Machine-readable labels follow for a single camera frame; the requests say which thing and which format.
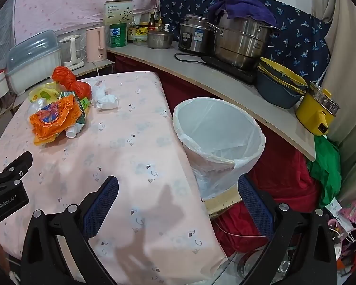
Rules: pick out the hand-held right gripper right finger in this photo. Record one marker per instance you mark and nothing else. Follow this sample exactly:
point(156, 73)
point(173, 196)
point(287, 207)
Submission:
point(253, 202)

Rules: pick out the red-orange plastic bag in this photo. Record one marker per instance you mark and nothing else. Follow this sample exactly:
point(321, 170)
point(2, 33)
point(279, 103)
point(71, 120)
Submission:
point(66, 78)

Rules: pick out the small steel bowl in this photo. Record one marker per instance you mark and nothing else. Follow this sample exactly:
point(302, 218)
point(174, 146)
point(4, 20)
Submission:
point(160, 40)

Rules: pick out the steel rice cooker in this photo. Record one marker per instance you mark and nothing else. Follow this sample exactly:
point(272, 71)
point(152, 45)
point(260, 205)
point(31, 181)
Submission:
point(192, 35)

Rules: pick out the steel steamer pot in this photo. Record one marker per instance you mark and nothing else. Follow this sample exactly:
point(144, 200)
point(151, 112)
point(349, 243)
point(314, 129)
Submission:
point(240, 41)

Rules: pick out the yellow plastic bag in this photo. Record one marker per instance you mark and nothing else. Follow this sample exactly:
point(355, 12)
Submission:
point(43, 93)

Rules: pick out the beige curtain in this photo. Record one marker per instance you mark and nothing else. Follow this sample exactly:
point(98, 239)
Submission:
point(344, 65)

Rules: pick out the bin with white liner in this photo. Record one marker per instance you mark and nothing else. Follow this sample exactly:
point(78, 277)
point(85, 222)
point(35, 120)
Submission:
point(219, 124)

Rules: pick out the white box with plant print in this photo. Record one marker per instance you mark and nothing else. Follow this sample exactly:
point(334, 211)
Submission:
point(118, 13)

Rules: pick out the white small bottle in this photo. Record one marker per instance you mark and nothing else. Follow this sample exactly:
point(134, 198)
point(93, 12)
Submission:
point(72, 131)

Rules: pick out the green cloth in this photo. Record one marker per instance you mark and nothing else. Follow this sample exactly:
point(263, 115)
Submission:
point(326, 166)

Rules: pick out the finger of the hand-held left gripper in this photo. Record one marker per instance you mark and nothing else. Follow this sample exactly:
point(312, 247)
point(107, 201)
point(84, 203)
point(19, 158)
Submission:
point(14, 164)

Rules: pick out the grey curved counter board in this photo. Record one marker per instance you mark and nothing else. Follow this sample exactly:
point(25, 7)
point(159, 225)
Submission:
point(201, 77)

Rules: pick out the purple towel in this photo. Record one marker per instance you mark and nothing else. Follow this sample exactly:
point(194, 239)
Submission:
point(240, 7)

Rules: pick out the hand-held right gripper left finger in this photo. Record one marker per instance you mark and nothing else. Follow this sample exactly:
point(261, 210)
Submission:
point(102, 202)

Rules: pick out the wooden board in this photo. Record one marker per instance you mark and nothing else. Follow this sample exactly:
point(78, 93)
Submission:
point(222, 202)

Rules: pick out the white tissue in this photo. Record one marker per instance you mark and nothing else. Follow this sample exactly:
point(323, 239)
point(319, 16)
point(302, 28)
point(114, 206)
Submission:
point(105, 99)

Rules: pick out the green tin can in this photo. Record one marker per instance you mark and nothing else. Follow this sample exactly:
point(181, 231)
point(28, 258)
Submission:
point(117, 35)

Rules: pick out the orange snack wrapper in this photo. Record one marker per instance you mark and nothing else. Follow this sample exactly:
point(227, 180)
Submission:
point(53, 115)

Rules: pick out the wooden side cabinet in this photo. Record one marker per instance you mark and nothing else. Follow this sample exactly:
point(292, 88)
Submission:
point(105, 63)

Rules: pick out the clear plastic food container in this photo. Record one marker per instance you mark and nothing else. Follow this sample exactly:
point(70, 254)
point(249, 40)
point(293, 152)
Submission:
point(141, 39)

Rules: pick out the dark red counter curtain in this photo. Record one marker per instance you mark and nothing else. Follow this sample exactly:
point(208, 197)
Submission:
point(181, 86)

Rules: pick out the pink printed tablecloth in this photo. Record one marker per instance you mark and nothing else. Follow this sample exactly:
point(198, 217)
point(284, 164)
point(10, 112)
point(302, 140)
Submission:
point(136, 154)

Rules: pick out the white dish box clear lid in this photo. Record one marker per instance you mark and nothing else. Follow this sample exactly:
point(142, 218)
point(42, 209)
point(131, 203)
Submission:
point(32, 68)

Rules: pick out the dark sauce bottle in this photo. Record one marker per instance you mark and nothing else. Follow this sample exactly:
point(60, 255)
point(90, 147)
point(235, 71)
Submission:
point(152, 20)

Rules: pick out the jar with white lid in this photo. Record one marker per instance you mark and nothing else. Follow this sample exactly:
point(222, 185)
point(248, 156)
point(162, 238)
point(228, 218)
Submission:
point(2, 83)

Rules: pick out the black induction cooker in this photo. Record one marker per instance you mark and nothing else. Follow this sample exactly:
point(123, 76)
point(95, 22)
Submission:
point(225, 68)

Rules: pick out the yellow electric pot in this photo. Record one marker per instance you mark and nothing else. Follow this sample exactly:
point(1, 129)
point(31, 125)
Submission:
point(310, 112)

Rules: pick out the red cloth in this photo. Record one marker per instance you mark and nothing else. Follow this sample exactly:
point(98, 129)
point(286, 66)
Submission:
point(284, 172)

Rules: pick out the pink electric kettle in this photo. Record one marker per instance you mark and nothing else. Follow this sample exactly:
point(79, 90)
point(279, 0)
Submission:
point(95, 44)

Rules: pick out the grey striped cloth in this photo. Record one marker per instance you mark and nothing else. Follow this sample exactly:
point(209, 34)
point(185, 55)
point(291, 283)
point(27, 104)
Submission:
point(0, 35)

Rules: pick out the yellow label jar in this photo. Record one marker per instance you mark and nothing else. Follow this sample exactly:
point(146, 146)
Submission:
point(142, 30)

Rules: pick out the dark bottle with white label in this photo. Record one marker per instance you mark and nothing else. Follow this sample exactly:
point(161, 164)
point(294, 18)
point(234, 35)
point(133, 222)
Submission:
point(130, 34)

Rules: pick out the navy patterned cloth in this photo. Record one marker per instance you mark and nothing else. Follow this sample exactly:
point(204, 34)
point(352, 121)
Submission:
point(290, 35)

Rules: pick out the white pump bottle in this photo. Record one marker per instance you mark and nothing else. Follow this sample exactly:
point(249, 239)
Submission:
point(166, 28)

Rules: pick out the pink dotted cloth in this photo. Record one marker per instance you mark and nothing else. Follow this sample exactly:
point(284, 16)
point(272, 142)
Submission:
point(62, 3)

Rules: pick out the stack of yellow blue basins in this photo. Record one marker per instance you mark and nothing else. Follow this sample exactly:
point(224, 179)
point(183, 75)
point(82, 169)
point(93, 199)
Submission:
point(273, 92)

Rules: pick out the green small carton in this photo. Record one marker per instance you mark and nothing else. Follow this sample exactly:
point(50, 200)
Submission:
point(84, 104)

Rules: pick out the orange pump bottle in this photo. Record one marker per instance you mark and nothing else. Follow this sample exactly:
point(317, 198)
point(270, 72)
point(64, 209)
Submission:
point(159, 24)

